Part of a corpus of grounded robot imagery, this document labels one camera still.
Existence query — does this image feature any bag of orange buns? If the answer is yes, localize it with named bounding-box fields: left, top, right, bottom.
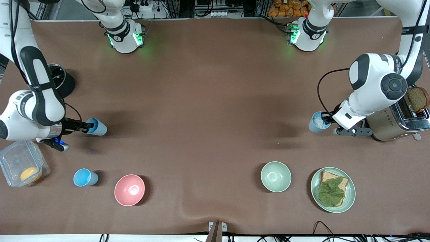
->
left=268, top=0, right=314, bottom=18

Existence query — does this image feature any clear plastic container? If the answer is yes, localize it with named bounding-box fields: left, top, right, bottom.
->
left=0, top=138, right=51, bottom=188

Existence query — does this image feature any pale green bowl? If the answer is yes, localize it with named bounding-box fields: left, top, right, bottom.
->
left=261, top=161, right=292, bottom=193

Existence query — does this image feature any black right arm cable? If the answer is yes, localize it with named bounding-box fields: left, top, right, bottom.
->
left=63, top=102, right=83, bottom=122

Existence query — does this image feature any blue cup with white filling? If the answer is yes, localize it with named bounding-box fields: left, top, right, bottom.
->
left=308, top=112, right=332, bottom=133

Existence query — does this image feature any black looped cable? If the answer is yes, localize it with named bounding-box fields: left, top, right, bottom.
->
left=312, top=221, right=337, bottom=238

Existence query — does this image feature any pale green plate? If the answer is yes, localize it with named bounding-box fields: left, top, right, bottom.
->
left=310, top=167, right=356, bottom=213

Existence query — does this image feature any pink bowl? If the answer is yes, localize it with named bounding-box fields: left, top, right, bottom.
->
left=114, top=174, right=145, bottom=206

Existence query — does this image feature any beige and chrome toaster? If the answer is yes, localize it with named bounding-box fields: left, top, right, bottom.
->
left=365, top=86, right=430, bottom=142

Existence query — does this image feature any white crumpled filling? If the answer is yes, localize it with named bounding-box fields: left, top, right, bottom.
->
left=312, top=114, right=328, bottom=129

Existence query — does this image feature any orange fruit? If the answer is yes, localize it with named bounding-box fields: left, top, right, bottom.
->
left=20, top=167, right=43, bottom=184

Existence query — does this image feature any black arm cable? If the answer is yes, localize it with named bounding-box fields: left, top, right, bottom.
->
left=317, top=68, right=351, bottom=115
left=63, top=102, right=83, bottom=122

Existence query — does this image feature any brown bread slice in toaster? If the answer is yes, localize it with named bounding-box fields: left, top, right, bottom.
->
left=404, top=87, right=430, bottom=113

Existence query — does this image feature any black saucepan blue handle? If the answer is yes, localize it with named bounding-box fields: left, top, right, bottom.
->
left=47, top=64, right=75, bottom=99

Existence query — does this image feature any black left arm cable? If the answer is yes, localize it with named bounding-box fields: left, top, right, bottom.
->
left=317, top=68, right=351, bottom=115

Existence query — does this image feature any toast slice on plate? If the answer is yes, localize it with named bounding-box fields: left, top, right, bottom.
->
left=318, top=171, right=349, bottom=207

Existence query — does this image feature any green lettuce leaf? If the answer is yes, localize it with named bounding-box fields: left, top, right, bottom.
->
left=318, top=177, right=345, bottom=206

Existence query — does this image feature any metal table edge bracket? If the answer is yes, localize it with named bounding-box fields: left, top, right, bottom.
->
left=208, top=221, right=227, bottom=242

